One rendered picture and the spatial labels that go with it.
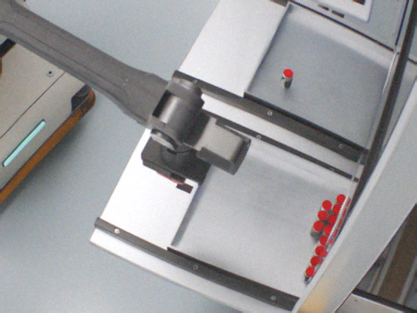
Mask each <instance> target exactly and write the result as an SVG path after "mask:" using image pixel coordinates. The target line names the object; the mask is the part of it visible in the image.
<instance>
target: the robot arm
mask: <svg viewBox="0 0 417 313"><path fill-rule="evenodd" d="M0 34H1V35H2V36H5V37H7V38H8V39H9V38H10V39H11V40H13V41H14V42H16V43H17V44H19V45H21V46H22V47H24V48H26V49H27V50H29V51H30V52H33V53H34V54H36V55H37V56H39V57H41V58H42V59H45V60H46V61H48V62H49V63H51V64H52V65H55V66H56V67H57V68H60V69H61V70H63V71H64V72H67V73H68V74H69V75H72V76H73V77H75V78H77V79H78V80H81V82H83V83H85V84H86V85H87V86H90V87H92V88H93V89H95V90H96V91H98V92H99V93H101V94H103V95H105V96H106V97H107V98H108V99H109V100H111V101H112V103H113V104H115V105H116V106H117V107H118V108H119V109H120V110H121V111H122V112H123V114H125V115H126V116H129V117H130V118H132V119H133V120H135V121H137V123H138V124H140V125H141V126H143V127H145V128H147V129H148V130H150V138H149V139H148V141H147V143H146V145H144V147H143V150H142V151H141V160H142V165H143V166H144V167H147V168H149V169H152V170H154V171H156V173H157V174H159V175H161V177H164V178H166V179H168V180H170V181H172V182H173V183H179V184H182V185H183V184H184V183H185V181H186V179H188V180H192V181H194V182H195V183H198V186H200V185H201V184H202V183H203V182H204V180H205V178H206V175H207V173H208V171H209V169H210V167H211V165H213V166H215V167H217V168H219V169H221V170H223V171H225V172H228V173H230V174H231V175H232V176H234V175H235V173H236V171H237V170H238V169H239V168H240V166H241V165H242V163H243V160H244V159H245V156H246V154H247V152H248V149H249V146H250V143H251V139H249V137H247V136H245V135H243V134H241V133H238V132H236V131H234V130H232V129H230V128H228V127H226V126H225V125H223V124H221V123H219V122H217V119H216V118H213V117H211V116H209V115H207V114H205V113H204V112H202V111H201V109H202V108H203V106H204V104H205V101H204V100H203V99H202V98H201V96H203V91H202V89H201V88H199V87H198V86H197V85H196V84H194V83H192V82H190V81H189V80H186V79H181V80H180V81H179V82H178V83H177V82H176V83H175V82H174V81H172V80H165V79H163V78H160V77H159V76H158V75H155V74H154V73H151V72H144V71H142V70H139V69H137V68H135V67H132V66H128V65H127V64H125V63H123V62H121V61H120V60H117V59H116V58H114V57H113V56H110V55H109V54H107V53H106V52H104V51H102V50H100V49H99V48H96V47H94V46H93V45H91V44H89V43H88V42H86V41H84V40H83V39H80V38H79V37H76V36H75V35H74V34H71V33H70V32H68V31H66V30H64V29H63V28H61V27H60V26H57V25H55V24H54V23H52V22H50V21H49V20H47V19H45V18H43V17H41V16H39V15H38V14H35V13H34V12H32V11H30V10H29V9H27V8H26V7H23V5H21V4H20V3H18V1H16V0H0Z"/></svg>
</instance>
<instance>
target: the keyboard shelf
mask: <svg viewBox="0 0 417 313"><path fill-rule="evenodd" d="M309 1H312V2H315V3H317V4H320V5H322V6H324V7H326V8H329V9H332V10H335V11H337V12H340V13H342V14H343V15H346V16H349V17H351V18H353V19H356V20H358V21H359V22H362V23H369V20H370V16H371V15H370V14H371V12H372V5H373V2H374V0H365V1H364V3H363V5H362V4H359V3H357V2H355V1H352V0H309Z"/></svg>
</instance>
